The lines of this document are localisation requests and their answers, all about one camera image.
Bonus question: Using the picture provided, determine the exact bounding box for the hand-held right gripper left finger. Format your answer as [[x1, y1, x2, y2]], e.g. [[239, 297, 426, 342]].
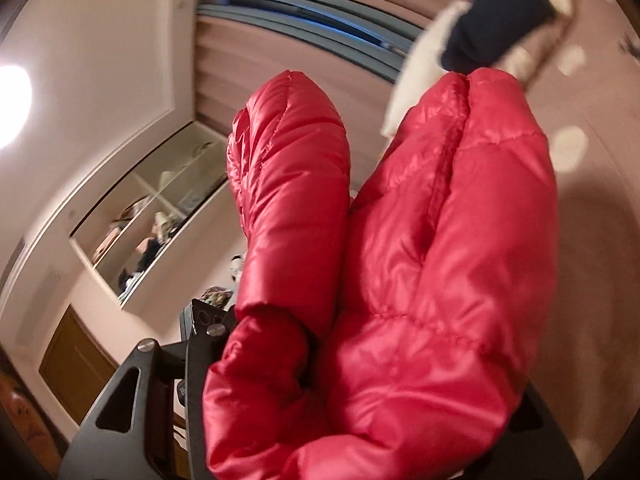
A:
[[60, 300, 236, 480]]

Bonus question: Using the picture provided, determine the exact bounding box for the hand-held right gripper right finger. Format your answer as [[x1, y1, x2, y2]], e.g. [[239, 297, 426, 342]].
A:
[[450, 381, 586, 480]]

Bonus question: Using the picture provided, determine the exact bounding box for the red hooded puffer jacket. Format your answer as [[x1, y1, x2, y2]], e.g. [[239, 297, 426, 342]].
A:
[[202, 67, 560, 480]]

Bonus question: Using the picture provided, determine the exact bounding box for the wooden door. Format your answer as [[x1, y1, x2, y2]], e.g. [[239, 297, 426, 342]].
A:
[[39, 305, 120, 426]]

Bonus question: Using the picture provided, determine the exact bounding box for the ceiling air vent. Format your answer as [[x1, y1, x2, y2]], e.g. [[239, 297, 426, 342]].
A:
[[14, 269, 63, 347]]

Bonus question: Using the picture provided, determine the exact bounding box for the person's face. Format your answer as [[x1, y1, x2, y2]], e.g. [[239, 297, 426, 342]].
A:
[[0, 375, 51, 466]]

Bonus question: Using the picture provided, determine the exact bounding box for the polka dot bedsheet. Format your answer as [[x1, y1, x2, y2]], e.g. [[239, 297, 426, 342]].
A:
[[495, 0, 640, 480]]

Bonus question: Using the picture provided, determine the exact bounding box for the round ceiling lamp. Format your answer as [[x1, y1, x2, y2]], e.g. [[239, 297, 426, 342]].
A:
[[0, 66, 33, 150]]

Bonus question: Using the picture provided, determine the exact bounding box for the blue-grey curtain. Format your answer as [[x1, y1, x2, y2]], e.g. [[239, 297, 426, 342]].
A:
[[196, 0, 423, 83]]

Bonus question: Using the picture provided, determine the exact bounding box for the window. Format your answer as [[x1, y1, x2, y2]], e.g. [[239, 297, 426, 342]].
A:
[[220, 0, 416, 43]]

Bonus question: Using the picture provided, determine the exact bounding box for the navy blue garment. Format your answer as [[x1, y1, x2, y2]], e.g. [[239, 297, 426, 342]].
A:
[[440, 0, 553, 73]]

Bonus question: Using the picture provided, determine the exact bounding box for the white wall shelf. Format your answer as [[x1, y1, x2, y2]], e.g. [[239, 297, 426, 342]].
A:
[[69, 122, 233, 308]]

